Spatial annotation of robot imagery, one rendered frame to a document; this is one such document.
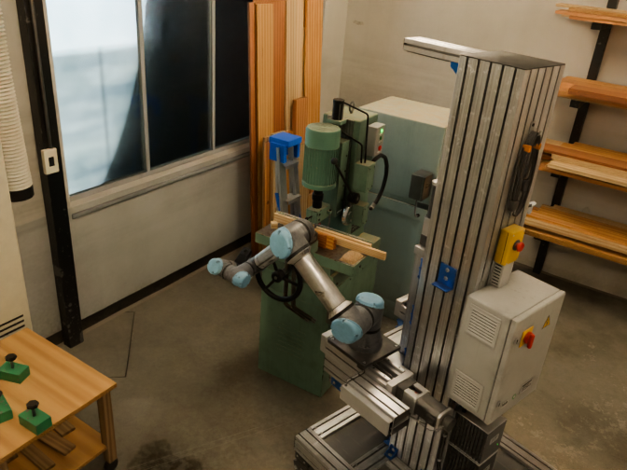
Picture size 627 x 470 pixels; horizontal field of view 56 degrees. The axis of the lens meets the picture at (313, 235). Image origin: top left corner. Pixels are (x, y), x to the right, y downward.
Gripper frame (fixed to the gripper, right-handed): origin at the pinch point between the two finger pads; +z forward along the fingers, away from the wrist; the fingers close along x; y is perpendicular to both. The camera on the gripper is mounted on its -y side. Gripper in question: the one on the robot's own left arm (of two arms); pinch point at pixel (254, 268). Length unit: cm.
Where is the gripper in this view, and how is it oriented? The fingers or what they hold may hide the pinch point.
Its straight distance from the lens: 297.1
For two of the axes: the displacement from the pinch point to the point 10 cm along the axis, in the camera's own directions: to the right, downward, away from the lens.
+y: -3.1, 9.5, 0.0
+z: 4.1, 1.4, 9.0
